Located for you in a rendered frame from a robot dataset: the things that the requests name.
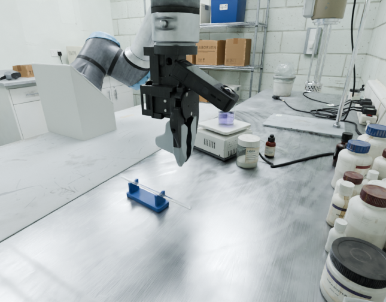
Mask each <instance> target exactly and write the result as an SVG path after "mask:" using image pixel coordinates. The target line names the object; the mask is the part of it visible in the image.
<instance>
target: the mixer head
mask: <svg viewBox="0 0 386 302"><path fill-rule="evenodd" d="M346 5H347V0H305V1H304V6H303V13H302V14H303V17H304V18H311V20H312V23H314V25H320V26H324V25H330V24H332V25H337V24H338V23H339V22H341V19H343V17H344V14H345V9H346Z"/></svg>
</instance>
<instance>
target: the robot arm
mask: <svg viewBox="0 0 386 302"><path fill-rule="evenodd" d="M199 29H200V0H150V7H149V9H148V11H147V13H146V15H145V17H144V19H143V21H142V24H141V26H140V28H139V30H138V33H137V35H136V37H135V39H134V41H133V43H132V45H131V47H127V48H125V50H122V49H121V47H120V43H119V42H118V41H117V39H116V38H114V37H113V36H112V35H110V34H108V33H105V32H101V31H97V32H92V33H91V34H90V36H89V37H88V38H87V39H86V41H85V43H84V46H83V47H82V49H81V50H80V52H79V54H78V55H77V57H76V58H75V60H74V61H73V62H72V63H71V64H70V65H72V66H73V67H74V68H75V69H76V70H77V71H78V72H79V73H81V74H82V75H83V76H84V77H85V78H86V79H88V81H89V82H91V83H92V84H93V85H94V86H95V87H97V88H98V89H99V90H100V91H102V84H103V80H104V77H105V75H106V74H107V75H109V76H111V77H112V78H114V79H116V80H118V81H120V82H121V83H123V84H125V85H126V86H128V87H131V88H132V89H135V90H140V93H141V110H142V115H144V116H151V118H153V119H161V120H162V119H164V118H170V120H169V121H167V123H166V125H165V133H164V134H162V135H158V136H157V137H156V138H155V143H156V145H157V147H159V148H161V149H163V150H165V151H167V152H169V153H171V154H173V155H174V156H175V159H176V162H177V164H178V166H179V167H182V166H183V164H184V163H185V162H187V161H188V160H189V158H190V157H191V155H192V151H193V147H194V143H195V139H196V134H197V127H198V122H199V96H201V97H203V98H205V99H206V100H207V101H209V102H210V103H211V104H212V105H214V106H215V107H216V108H218V109H219V110H221V111H223V112H225V113H227V112H228V111H230V110H231V109H232V108H233V107H234V105H235V104H236V102H237V101H238V99H239V95H238V94H237V93H236V92H235V91H234V90H233V89H231V88H230V87H228V86H226V85H224V84H222V83H220V82H219V81H217V80H216V79H214V78H213V77H211V76H210V75H208V74H207V73H205V72H204V71H202V70H201V69H199V68H198V67H196V66H195V65H193V64H192V63H190V62H189V61H188V60H186V55H197V46H196V43H198V42H199ZM149 78H150V80H149V81H148V79H149ZM143 94H145V104H146V109H144V97H143Z"/></svg>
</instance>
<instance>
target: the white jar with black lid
mask: <svg viewBox="0 0 386 302"><path fill-rule="evenodd" d="M320 288H321V292H322V294H323V296H324V298H325V299H326V300H327V302H343V299H344V297H349V298H358V299H362V300H368V301H374V302H384V300H385V298H386V253H385V252H384V251H383V250H382V249H380V248H379V247H377V246H375V245H374V244H372V243H369V242H368V241H365V240H362V239H359V238H355V237H340V238H337V239H336V240H334V241H333V243H332V246H331V248H330V252H329V254H328V257H327V258H326V263H325V266H324V269H323V273H322V275H321V280H320Z"/></svg>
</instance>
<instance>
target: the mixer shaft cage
mask: <svg viewBox="0 0 386 302"><path fill-rule="evenodd" d="M319 26H320V25H317V30H316V34H315V41H314V46H313V51H312V57H311V63H310V67H309V73H308V79H307V82H305V90H304V91H305V92H311V93H320V92H322V91H321V90H322V86H323V85H324V83H321V77H322V73H323V68H324V62H325V58H326V53H327V48H328V44H329V38H330V33H331V30H332V24H330V27H329V33H328V37H327V42H326V48H325V52H324V57H323V63H322V66H321V72H320V78H319V81H317V79H318V73H319V70H320V64H321V58H322V55H323V49H324V43H325V40H326V34H327V28H328V25H324V28H323V34H322V39H321V45H320V51H319V54H318V60H317V66H316V70H315V75H314V81H309V78H310V74H311V68H312V61H313V58H314V52H315V46H316V42H317V36H318V30H319Z"/></svg>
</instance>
